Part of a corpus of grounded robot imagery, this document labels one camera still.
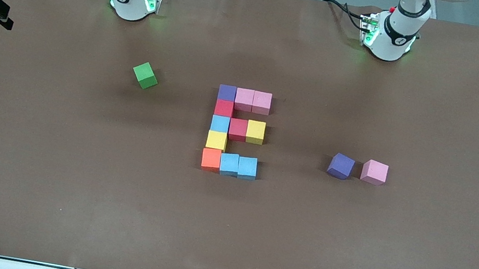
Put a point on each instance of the orange foam block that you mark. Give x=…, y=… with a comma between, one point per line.
x=211, y=159

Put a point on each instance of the green foam block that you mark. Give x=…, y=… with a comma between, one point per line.
x=145, y=76

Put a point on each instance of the purple foam block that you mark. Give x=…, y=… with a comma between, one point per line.
x=227, y=93
x=340, y=166

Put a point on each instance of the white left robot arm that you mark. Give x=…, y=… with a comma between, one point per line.
x=391, y=43

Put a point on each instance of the table cover mat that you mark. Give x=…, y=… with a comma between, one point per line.
x=220, y=248

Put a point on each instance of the light pink foam block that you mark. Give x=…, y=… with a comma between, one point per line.
x=374, y=172
x=261, y=103
x=244, y=100

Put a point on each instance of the blue foam block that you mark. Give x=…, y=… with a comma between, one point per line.
x=220, y=124
x=229, y=164
x=247, y=167

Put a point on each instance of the red foam block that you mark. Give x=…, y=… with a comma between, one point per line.
x=224, y=108
x=238, y=130

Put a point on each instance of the yellow foam block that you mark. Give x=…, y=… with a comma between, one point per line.
x=216, y=140
x=255, y=132

